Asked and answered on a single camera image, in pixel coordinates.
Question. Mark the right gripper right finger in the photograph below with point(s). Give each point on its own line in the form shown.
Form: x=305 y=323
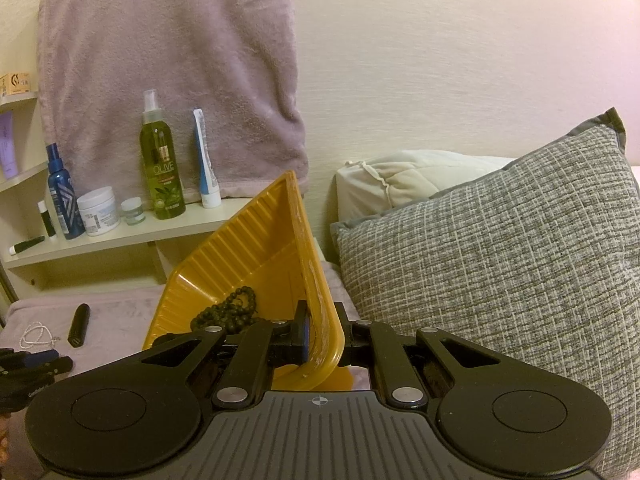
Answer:
x=376 y=347

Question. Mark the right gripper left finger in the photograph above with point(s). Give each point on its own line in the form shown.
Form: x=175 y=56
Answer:
x=247 y=361

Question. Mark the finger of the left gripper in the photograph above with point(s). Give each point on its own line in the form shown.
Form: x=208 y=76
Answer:
x=15 y=361

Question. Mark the orange plastic tray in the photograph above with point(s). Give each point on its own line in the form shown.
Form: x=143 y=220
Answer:
x=267 y=246

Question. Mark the person's left hand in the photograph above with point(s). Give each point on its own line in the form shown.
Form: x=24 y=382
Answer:
x=4 y=438

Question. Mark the black cylinder case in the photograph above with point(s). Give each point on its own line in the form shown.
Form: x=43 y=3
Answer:
x=77 y=334

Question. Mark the mauve towel on table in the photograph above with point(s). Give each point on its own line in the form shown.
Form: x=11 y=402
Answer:
x=118 y=324

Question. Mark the dark green lying tube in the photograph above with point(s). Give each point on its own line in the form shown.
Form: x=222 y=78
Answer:
x=19 y=247

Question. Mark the cream corner shelf unit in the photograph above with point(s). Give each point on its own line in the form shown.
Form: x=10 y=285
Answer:
x=125 y=257

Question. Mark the black white lip balm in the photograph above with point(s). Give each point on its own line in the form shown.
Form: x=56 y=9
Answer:
x=46 y=220

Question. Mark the cream pillow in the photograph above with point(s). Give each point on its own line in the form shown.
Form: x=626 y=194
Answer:
x=369 y=187

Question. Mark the white cream jar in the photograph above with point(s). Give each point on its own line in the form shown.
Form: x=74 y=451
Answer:
x=98 y=211

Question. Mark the blue white tube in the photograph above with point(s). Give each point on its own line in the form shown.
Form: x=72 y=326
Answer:
x=209 y=186

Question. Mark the small green-label jar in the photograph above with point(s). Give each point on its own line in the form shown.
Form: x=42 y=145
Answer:
x=132 y=210

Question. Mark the blue spray bottle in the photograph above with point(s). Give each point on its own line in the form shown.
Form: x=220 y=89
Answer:
x=63 y=195

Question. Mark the grey woven pillow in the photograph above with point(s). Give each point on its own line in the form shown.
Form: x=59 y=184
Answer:
x=538 y=260

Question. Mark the purple tube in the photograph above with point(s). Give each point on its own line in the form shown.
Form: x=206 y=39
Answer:
x=7 y=150

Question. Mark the green olive spray bottle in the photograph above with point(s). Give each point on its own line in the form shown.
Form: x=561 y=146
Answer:
x=160 y=161

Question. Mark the cardboard box on shelf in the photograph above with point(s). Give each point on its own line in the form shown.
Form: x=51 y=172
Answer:
x=14 y=83

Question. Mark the hanging mauve towel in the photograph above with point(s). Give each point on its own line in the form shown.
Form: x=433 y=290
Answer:
x=234 y=60

